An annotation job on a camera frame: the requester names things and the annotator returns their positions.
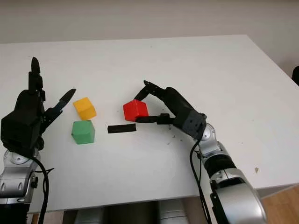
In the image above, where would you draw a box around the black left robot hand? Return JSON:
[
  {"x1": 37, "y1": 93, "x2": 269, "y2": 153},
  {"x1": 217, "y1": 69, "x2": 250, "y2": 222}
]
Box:
[{"x1": 14, "y1": 56, "x2": 77, "y2": 152}]

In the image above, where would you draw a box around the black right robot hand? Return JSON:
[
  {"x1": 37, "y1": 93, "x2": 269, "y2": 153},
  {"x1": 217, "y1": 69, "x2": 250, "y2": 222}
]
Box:
[{"x1": 134, "y1": 80, "x2": 199, "y2": 132}]

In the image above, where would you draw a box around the red wooden cube block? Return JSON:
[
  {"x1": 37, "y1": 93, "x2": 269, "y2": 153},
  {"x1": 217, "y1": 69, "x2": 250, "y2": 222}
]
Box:
[{"x1": 123, "y1": 99, "x2": 150, "y2": 122}]

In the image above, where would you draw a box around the yellow wooden cube block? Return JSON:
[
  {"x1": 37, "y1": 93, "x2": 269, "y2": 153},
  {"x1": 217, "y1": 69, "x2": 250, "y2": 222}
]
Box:
[{"x1": 73, "y1": 97, "x2": 97, "y2": 121}]

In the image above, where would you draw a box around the green wooden cube block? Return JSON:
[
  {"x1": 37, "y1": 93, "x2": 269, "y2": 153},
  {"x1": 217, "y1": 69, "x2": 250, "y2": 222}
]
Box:
[{"x1": 71, "y1": 120, "x2": 96, "y2": 145}]

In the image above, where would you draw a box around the black tape strip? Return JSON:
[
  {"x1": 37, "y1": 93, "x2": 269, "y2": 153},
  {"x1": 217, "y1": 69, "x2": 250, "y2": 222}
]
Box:
[{"x1": 107, "y1": 124, "x2": 137, "y2": 134}]

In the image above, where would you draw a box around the silver right robot thigh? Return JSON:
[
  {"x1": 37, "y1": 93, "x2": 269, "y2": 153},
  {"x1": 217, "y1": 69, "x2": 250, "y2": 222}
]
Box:
[{"x1": 158, "y1": 200, "x2": 187, "y2": 224}]

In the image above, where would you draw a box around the silver robot thigh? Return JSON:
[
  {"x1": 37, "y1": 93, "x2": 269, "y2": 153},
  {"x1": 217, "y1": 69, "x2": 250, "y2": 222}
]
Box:
[
  {"x1": 158, "y1": 200, "x2": 187, "y2": 224},
  {"x1": 73, "y1": 206, "x2": 105, "y2": 224}
]

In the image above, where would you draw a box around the black rounded background object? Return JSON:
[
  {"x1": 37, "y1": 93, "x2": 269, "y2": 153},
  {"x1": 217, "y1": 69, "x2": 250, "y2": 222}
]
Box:
[{"x1": 292, "y1": 66, "x2": 299, "y2": 87}]

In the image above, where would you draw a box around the silver left robot thigh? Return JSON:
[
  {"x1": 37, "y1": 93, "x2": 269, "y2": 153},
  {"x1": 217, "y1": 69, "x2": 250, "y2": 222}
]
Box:
[{"x1": 73, "y1": 206, "x2": 105, "y2": 224}]

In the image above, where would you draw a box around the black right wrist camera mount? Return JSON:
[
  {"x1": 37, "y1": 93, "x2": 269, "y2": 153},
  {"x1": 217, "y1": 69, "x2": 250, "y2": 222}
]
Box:
[{"x1": 183, "y1": 109, "x2": 207, "y2": 141}]

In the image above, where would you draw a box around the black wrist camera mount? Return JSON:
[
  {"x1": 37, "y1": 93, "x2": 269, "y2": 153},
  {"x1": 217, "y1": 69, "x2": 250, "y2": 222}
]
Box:
[
  {"x1": 183, "y1": 109, "x2": 207, "y2": 141},
  {"x1": 1, "y1": 109, "x2": 42, "y2": 157}
]

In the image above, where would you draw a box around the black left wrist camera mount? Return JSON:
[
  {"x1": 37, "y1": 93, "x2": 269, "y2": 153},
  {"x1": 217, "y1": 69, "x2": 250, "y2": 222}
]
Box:
[{"x1": 1, "y1": 109, "x2": 42, "y2": 157}]

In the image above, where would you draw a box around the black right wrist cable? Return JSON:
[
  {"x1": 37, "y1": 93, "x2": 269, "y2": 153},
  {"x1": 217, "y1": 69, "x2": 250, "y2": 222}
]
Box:
[{"x1": 189, "y1": 139, "x2": 214, "y2": 224}]

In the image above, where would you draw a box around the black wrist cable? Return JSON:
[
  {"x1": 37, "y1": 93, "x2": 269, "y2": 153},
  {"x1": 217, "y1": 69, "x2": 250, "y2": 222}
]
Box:
[
  {"x1": 30, "y1": 157, "x2": 56, "y2": 224},
  {"x1": 189, "y1": 139, "x2": 214, "y2": 224}
]

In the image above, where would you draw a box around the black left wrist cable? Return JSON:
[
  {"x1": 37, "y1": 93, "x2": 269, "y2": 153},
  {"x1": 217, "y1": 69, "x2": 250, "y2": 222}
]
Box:
[{"x1": 30, "y1": 157, "x2": 56, "y2": 224}]

